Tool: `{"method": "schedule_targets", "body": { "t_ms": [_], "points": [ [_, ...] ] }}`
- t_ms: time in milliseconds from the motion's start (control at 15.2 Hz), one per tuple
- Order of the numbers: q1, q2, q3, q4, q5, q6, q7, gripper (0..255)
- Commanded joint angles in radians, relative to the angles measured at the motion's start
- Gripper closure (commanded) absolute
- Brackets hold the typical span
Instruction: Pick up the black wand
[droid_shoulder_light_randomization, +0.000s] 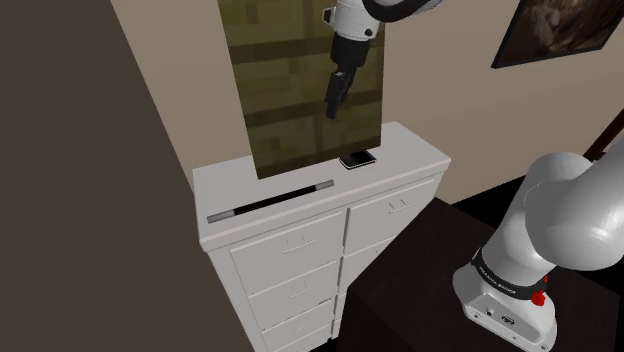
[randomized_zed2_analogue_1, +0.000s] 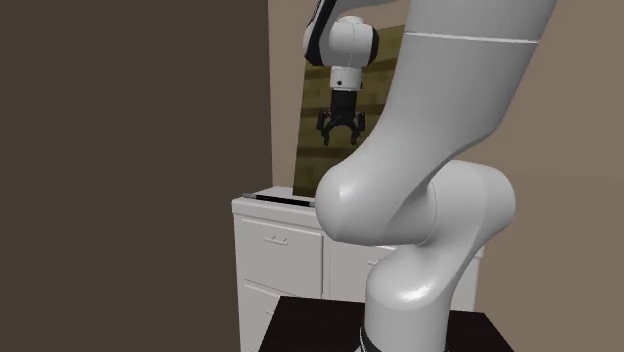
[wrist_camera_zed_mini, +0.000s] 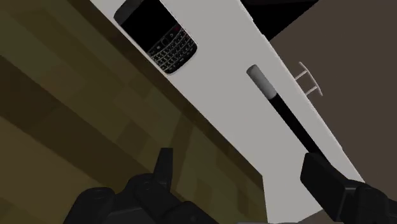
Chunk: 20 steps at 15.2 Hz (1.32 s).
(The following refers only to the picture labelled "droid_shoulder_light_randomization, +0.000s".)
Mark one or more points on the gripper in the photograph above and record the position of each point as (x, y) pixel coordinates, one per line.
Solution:
(349, 52)

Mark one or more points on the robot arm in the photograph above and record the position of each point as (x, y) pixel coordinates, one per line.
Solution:
(560, 219)

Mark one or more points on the olive green wooden board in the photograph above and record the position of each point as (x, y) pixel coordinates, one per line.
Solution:
(287, 97)

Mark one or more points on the black smartphone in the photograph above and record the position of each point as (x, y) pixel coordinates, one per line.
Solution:
(358, 159)

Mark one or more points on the black wand with grey ends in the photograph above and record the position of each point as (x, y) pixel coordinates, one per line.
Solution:
(270, 201)

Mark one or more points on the white chest of drawers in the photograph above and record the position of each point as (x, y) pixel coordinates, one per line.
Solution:
(292, 273)

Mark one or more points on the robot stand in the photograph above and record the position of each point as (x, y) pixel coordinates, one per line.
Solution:
(414, 282)

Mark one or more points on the dark wooden furniture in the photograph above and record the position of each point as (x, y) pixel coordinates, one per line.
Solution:
(604, 139)

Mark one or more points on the dark framed wall picture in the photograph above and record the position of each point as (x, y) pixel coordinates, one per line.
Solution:
(560, 27)

